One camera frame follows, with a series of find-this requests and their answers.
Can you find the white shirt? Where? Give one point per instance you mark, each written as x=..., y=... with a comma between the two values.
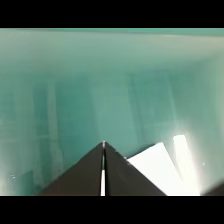
x=156, y=170

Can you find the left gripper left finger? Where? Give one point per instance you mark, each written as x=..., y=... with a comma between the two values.
x=81, y=176

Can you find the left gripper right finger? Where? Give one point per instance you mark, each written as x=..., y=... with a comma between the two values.
x=128, y=178

